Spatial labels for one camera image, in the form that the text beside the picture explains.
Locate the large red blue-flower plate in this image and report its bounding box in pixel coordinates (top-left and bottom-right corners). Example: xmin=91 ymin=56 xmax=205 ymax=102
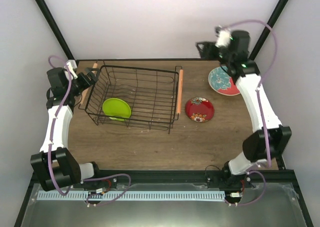
xmin=208 ymin=65 xmax=240 ymax=96

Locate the lime green plate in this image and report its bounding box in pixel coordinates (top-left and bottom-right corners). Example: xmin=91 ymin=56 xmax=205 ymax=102
xmin=102 ymin=98 xmax=132 ymax=122

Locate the small red floral plate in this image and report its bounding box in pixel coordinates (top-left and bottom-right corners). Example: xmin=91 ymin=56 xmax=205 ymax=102
xmin=184 ymin=97 xmax=215 ymax=123

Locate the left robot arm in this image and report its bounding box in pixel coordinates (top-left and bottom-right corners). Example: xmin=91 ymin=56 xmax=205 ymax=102
xmin=30 ymin=65 xmax=102 ymax=192

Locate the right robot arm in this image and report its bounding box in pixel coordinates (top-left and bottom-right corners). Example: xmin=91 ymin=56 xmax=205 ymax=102
xmin=195 ymin=30 xmax=292 ymax=189

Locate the light blue slotted strip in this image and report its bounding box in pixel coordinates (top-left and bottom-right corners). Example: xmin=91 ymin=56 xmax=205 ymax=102
xmin=36 ymin=190 xmax=226 ymax=202

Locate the metal front panel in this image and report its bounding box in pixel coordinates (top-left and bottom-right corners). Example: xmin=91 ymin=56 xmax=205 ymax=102
xmin=21 ymin=182 xmax=307 ymax=227

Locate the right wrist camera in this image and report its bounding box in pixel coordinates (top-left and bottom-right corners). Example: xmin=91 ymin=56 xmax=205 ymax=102
xmin=215 ymin=26 xmax=232 ymax=48

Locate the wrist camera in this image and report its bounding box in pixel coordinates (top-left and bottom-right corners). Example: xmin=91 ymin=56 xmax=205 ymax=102
xmin=64 ymin=59 xmax=78 ymax=80
xmin=215 ymin=26 xmax=232 ymax=48

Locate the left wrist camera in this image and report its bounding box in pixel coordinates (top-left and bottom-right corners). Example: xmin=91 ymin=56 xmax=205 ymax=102
xmin=64 ymin=59 xmax=78 ymax=80

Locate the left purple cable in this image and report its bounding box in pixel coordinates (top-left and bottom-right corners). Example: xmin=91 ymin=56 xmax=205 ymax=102
xmin=47 ymin=55 xmax=132 ymax=207

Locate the right wooden rack handle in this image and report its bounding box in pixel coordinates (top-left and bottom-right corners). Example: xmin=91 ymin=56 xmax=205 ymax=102
xmin=176 ymin=69 xmax=184 ymax=115

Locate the black wire dish rack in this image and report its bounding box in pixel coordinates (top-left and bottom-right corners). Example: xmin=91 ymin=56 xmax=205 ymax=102
xmin=79 ymin=62 xmax=183 ymax=133

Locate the right black frame post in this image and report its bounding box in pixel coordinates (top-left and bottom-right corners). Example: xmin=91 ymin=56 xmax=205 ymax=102
xmin=249 ymin=0 xmax=289 ymax=60

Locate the black frame post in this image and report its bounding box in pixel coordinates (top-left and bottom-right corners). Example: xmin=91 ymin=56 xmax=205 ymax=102
xmin=249 ymin=0 xmax=289 ymax=60
xmin=35 ymin=0 xmax=74 ymax=59

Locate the left black frame post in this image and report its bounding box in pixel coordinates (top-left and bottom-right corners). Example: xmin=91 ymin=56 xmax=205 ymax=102
xmin=35 ymin=0 xmax=74 ymax=59

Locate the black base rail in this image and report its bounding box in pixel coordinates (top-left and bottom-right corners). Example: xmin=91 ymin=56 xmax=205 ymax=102
xmin=72 ymin=169 xmax=297 ymax=189

